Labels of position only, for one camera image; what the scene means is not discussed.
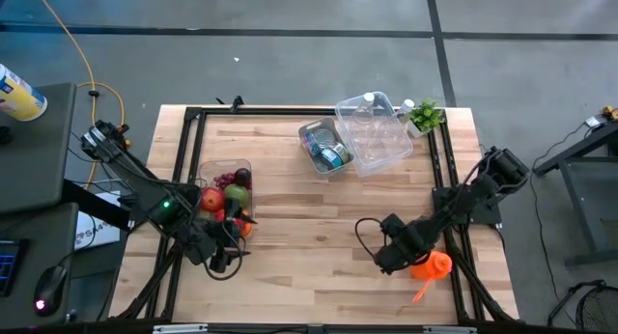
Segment black computer mouse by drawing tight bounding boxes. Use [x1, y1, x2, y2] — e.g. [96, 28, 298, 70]
[32, 264, 70, 319]

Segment red grape bunch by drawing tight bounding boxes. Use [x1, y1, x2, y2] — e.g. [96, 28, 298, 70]
[213, 172, 237, 191]

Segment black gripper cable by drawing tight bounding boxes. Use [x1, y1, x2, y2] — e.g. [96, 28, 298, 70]
[353, 216, 387, 261]
[203, 222, 243, 282]

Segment black metal table frame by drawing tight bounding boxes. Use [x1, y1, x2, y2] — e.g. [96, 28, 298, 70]
[113, 105, 520, 325]

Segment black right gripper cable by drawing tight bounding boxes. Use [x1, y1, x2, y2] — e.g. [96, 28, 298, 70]
[353, 216, 387, 261]

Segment black desk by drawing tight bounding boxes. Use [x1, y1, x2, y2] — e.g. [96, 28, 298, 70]
[0, 202, 81, 330]
[0, 82, 78, 214]

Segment black metal stand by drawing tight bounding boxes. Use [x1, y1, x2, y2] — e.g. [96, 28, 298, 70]
[532, 120, 618, 268]

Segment clear plastic fruit bin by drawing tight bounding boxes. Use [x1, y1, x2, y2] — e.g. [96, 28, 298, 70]
[196, 158, 256, 239]

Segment small green potted plant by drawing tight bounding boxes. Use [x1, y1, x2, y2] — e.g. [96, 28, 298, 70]
[407, 97, 446, 139]

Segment small silver tin can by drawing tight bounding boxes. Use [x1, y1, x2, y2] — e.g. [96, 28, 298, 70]
[313, 127, 338, 150]

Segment white printed box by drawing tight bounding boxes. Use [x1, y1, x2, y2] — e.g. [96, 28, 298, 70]
[74, 190, 122, 251]

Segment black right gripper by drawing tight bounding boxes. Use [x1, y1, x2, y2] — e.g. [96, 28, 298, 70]
[374, 212, 434, 277]

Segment yellow cable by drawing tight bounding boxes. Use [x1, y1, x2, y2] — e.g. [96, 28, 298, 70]
[29, 0, 127, 190]

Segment clear plastic storage box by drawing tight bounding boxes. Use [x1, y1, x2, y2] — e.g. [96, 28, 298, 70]
[333, 91, 415, 179]

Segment orange plastic object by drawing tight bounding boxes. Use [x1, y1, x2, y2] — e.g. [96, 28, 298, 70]
[408, 249, 454, 305]

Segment green apple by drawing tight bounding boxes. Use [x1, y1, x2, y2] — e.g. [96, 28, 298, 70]
[222, 182, 252, 211]

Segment yellow white wipes canister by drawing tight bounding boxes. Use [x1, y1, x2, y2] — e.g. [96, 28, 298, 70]
[0, 63, 49, 123]

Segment black keyboard with blue light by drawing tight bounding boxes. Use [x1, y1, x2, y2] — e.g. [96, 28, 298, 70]
[0, 238, 29, 297]

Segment dark plum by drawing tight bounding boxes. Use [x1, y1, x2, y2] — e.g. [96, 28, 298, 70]
[233, 167, 253, 188]

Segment white plastic basket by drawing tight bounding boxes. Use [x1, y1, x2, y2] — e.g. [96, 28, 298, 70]
[297, 116, 355, 181]

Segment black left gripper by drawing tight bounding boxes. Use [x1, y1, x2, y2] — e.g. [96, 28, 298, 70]
[205, 216, 258, 258]

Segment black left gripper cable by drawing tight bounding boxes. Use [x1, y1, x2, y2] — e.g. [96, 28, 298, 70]
[203, 222, 243, 282]

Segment teal tuna can with barcode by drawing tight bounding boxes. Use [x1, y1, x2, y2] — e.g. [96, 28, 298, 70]
[320, 142, 351, 172]

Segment clear flask with grey cap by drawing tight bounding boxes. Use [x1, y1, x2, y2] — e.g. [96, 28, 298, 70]
[351, 92, 382, 132]
[379, 97, 416, 150]

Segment black wire fan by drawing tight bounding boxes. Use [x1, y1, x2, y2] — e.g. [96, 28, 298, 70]
[574, 282, 618, 334]

